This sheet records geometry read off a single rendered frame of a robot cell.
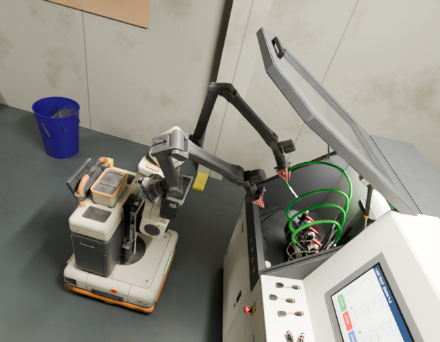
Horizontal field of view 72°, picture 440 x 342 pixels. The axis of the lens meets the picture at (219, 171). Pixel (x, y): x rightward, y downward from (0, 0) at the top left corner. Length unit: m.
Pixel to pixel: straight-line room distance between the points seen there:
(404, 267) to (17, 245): 2.63
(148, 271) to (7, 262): 1.11
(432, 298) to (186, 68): 2.75
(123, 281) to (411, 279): 1.72
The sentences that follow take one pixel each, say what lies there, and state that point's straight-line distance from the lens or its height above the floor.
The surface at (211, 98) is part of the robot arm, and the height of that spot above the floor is 1.55.
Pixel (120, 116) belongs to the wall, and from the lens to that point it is 3.80.
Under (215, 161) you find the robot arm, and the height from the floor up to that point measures 1.50.
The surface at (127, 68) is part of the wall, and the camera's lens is 3.50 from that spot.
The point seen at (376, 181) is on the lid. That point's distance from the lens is 1.23.
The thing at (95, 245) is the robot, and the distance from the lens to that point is 2.04.
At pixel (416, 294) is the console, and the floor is 1.49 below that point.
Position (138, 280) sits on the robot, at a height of 0.28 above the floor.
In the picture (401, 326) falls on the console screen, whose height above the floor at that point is 1.40.
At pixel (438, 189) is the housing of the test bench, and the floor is 1.50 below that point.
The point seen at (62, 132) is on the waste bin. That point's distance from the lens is 3.44.
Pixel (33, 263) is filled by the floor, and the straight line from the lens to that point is 2.82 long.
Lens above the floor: 2.28
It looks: 39 degrees down
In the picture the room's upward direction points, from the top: 15 degrees clockwise
